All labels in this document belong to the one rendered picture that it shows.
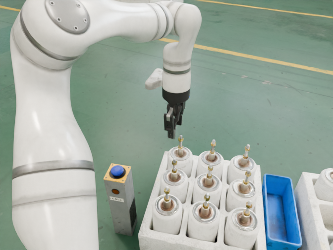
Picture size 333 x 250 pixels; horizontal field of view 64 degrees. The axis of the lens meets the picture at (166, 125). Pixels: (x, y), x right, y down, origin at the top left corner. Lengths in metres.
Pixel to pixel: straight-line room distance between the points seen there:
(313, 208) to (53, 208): 0.91
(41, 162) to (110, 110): 1.42
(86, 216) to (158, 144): 1.14
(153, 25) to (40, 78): 0.22
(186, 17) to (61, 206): 0.44
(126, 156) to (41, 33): 1.08
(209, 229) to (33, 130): 0.64
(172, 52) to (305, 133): 1.19
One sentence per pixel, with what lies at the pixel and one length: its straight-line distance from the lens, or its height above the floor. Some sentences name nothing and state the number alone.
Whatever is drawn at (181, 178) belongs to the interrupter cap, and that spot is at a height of 0.25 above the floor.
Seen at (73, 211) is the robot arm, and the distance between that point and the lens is 0.31.
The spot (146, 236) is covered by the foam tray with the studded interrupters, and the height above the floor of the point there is 0.18.
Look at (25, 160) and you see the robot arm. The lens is 0.33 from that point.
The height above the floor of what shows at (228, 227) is 0.23.
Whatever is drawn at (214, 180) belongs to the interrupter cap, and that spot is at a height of 0.25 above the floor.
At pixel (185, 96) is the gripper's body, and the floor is 0.60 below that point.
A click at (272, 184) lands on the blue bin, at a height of 0.07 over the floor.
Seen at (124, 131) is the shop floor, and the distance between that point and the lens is 1.54.
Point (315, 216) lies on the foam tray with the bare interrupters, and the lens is 1.06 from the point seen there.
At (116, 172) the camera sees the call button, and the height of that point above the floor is 0.33.
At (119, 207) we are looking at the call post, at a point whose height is 0.18.
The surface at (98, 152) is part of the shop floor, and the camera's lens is 1.44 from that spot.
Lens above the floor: 0.97
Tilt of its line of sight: 38 degrees down
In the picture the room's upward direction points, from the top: straight up
